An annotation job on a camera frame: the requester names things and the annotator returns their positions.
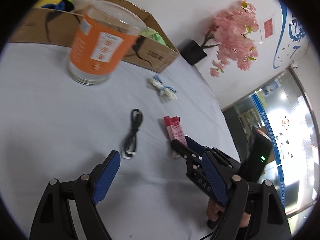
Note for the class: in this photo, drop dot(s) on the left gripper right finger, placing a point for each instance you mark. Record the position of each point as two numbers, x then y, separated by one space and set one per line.
252 210

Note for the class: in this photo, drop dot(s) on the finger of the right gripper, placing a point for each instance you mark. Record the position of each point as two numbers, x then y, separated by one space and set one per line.
193 145
180 150

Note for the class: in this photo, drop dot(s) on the pink red sachet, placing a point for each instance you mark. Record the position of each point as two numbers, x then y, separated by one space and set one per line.
174 129

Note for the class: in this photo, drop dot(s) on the green plastic bag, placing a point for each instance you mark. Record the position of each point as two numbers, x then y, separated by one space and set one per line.
153 35

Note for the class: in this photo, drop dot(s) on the person right hand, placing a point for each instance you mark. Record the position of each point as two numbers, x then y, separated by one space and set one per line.
213 210

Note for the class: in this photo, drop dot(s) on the black plant pot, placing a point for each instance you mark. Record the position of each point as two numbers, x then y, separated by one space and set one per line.
192 53

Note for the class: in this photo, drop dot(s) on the pink blossom artificial tree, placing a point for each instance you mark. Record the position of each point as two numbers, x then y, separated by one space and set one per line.
229 33

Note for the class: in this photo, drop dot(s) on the cardboard box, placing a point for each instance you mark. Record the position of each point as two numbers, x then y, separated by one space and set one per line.
58 27

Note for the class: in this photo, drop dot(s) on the orange labelled clear jar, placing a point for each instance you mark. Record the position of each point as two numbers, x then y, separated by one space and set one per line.
106 33

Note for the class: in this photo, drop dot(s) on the red wall sign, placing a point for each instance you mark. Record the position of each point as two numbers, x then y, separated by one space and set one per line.
266 28

